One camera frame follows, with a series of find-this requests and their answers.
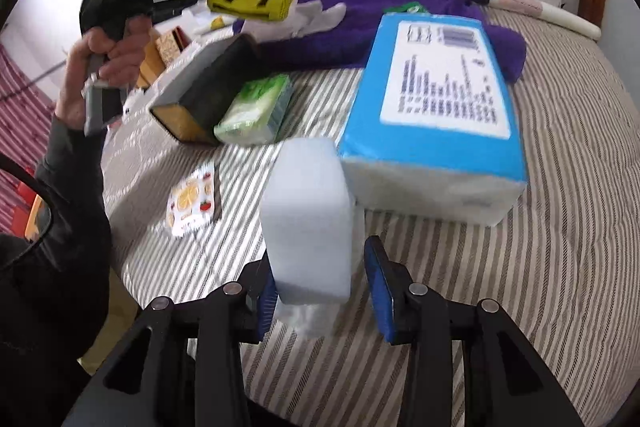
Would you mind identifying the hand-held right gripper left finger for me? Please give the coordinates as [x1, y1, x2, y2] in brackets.
[60, 257, 281, 427]

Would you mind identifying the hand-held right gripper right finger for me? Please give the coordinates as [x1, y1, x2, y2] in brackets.
[362, 234, 596, 427]

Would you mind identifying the white glove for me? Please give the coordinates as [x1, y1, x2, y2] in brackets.
[285, 2, 348, 40]

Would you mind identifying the green tissue pack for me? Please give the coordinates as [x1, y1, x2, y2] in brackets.
[214, 74, 295, 146]

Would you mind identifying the person's left forearm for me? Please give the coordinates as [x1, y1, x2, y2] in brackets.
[30, 109, 113, 268]

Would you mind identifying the person's left hand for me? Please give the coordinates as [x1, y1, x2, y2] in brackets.
[54, 18, 152, 128]

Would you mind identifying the patterned notebook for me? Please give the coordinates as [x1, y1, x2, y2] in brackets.
[155, 29, 191, 62]

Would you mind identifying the wooden nightstand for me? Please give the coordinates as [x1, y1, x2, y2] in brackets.
[135, 42, 167, 90]

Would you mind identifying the dark tea tin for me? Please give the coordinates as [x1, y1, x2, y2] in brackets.
[150, 33, 261, 145]

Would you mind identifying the fruit print packet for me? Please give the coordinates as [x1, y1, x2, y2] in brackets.
[165, 162, 223, 238]

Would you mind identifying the blue tissue pack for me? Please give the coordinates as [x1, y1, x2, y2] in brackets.
[337, 12, 531, 228]

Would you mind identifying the purple towel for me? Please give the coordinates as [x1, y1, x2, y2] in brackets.
[235, 0, 528, 82]

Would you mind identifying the red striped bedsheet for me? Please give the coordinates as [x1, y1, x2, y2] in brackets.
[0, 42, 66, 233]

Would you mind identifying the green wet wipes packet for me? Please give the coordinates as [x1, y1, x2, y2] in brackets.
[382, 1, 426, 15]

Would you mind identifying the person's dark clothing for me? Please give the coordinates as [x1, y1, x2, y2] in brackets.
[0, 227, 146, 427]

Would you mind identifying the white rolled paper poster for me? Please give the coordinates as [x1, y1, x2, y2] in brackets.
[195, 0, 601, 40]

